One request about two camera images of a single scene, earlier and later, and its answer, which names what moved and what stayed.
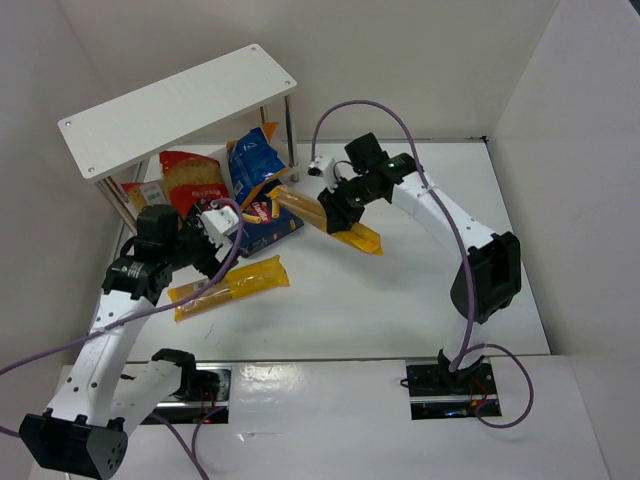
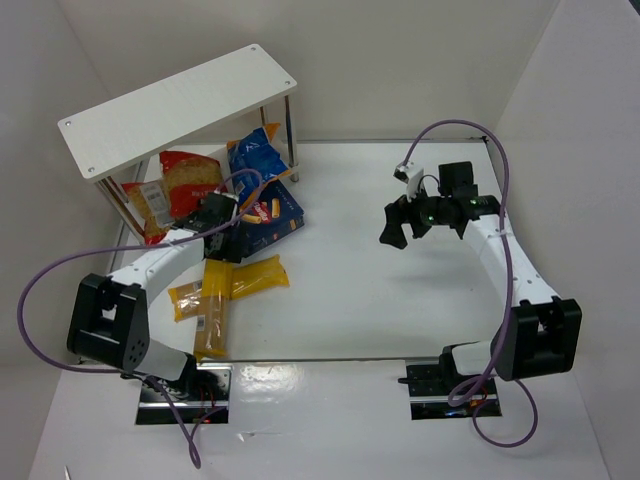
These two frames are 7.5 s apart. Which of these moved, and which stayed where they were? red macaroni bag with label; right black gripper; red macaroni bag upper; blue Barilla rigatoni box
Moved: right black gripper
Stayed: red macaroni bag upper; blue Barilla rigatoni box; red macaroni bag with label
